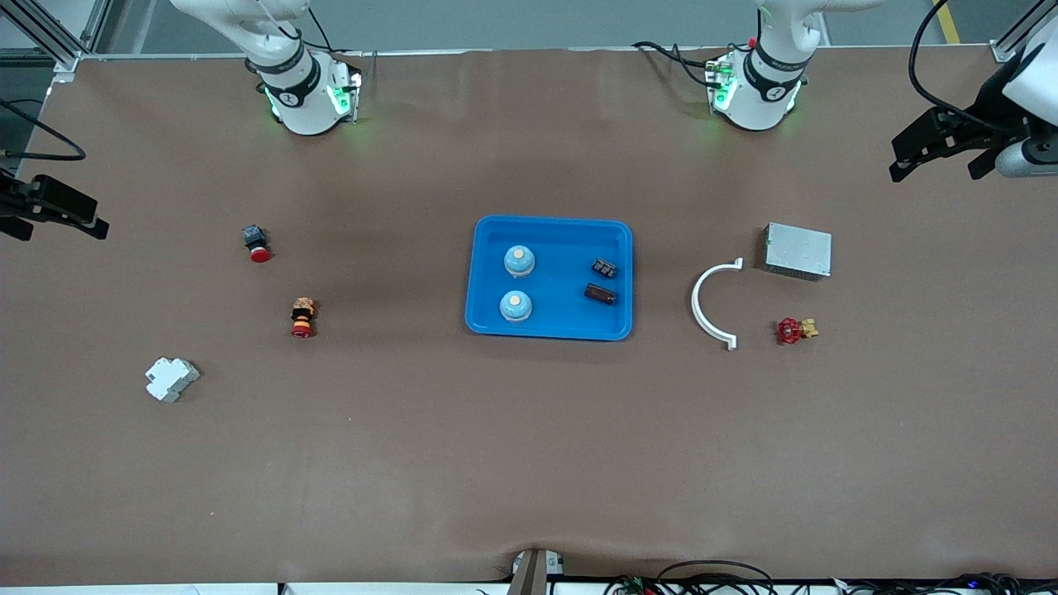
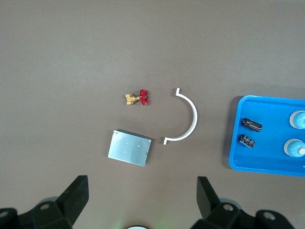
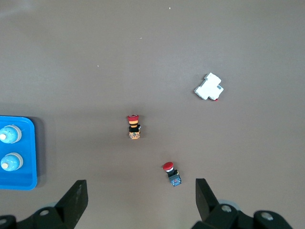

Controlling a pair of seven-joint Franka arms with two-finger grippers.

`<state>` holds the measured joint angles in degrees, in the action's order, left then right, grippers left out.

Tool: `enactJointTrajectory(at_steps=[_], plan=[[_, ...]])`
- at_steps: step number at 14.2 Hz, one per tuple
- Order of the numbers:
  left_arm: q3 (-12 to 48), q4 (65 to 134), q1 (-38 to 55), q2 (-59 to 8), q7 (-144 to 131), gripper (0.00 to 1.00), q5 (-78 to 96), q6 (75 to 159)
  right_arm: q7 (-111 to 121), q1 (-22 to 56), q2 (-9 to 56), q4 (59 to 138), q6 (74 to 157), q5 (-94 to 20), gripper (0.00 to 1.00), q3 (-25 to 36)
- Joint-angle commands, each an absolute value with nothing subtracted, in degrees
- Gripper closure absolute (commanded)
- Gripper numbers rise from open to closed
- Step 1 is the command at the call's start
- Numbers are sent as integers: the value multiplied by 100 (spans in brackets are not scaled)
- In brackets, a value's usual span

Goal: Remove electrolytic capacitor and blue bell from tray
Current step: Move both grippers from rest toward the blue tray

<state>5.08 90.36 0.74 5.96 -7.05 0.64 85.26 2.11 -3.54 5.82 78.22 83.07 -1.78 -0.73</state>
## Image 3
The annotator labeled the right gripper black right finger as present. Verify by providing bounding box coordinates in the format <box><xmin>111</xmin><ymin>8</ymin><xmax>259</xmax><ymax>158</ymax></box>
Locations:
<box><xmin>192</xmin><ymin>178</ymin><xmax>294</xmax><ymax>229</ymax></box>

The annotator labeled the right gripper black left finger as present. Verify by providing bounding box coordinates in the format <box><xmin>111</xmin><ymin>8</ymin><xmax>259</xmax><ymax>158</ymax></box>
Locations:
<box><xmin>0</xmin><ymin>179</ymin><xmax>89</xmax><ymax>229</ymax></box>

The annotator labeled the light blue call bell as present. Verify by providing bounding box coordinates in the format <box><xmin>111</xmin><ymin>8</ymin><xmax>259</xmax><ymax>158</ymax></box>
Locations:
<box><xmin>0</xmin><ymin>152</ymin><xmax>24</xmax><ymax>172</ymax></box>
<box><xmin>0</xmin><ymin>125</ymin><xmax>22</xmax><ymax>145</ymax></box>

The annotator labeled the red black push button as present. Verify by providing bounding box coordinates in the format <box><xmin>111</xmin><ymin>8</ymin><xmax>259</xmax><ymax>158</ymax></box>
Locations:
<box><xmin>163</xmin><ymin>161</ymin><xmax>182</xmax><ymax>187</ymax></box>

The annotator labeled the blue plastic tray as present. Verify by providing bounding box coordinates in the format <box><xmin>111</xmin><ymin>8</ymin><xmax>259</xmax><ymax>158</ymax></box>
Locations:
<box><xmin>0</xmin><ymin>116</ymin><xmax>38</xmax><ymax>191</ymax></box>

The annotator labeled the red yellow emergency stop button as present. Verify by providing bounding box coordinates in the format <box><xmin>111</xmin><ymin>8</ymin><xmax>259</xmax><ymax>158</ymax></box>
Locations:
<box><xmin>126</xmin><ymin>114</ymin><xmax>142</xmax><ymax>140</ymax></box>

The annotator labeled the white circuit breaker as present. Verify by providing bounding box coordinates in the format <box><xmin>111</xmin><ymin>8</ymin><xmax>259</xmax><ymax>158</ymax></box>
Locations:
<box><xmin>193</xmin><ymin>72</ymin><xmax>224</xmax><ymax>102</ymax></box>

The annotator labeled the brown table cover sheet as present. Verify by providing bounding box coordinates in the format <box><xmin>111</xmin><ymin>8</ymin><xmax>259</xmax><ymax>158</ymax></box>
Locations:
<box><xmin>0</xmin><ymin>0</ymin><xmax>305</xmax><ymax>229</ymax></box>

